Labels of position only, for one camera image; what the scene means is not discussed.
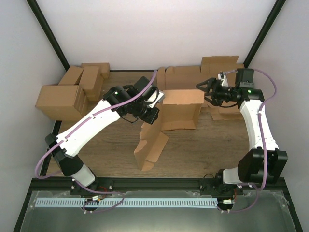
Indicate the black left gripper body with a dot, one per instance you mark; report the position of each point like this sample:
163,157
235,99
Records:
139,112

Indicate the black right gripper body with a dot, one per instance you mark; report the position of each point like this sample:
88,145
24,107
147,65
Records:
222,95

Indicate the brown cardboard box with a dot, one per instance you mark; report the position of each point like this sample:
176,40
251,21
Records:
179,110

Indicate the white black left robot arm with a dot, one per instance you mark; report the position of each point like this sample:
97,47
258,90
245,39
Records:
138,100

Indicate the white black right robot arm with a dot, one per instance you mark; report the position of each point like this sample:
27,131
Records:
264,162

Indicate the small folded cardboard box rear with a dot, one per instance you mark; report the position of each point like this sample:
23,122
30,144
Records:
104,68

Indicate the large folded cardboard box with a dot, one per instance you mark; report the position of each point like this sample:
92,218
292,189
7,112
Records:
63,103

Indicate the stack of flat cardboard blanks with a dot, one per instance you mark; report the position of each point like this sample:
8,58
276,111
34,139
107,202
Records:
186,77

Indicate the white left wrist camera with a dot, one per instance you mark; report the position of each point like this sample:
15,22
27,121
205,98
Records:
156,98

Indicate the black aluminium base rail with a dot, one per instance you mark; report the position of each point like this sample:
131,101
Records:
204,186

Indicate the black right frame post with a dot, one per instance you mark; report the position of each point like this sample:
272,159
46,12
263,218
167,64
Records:
276,9

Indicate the black frame post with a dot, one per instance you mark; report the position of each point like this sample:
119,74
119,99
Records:
34,6
276,9

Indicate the light blue slotted cable duct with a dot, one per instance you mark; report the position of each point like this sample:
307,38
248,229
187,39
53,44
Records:
129,202

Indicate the black left frame post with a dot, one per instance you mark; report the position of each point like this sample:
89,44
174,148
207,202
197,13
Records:
34,6

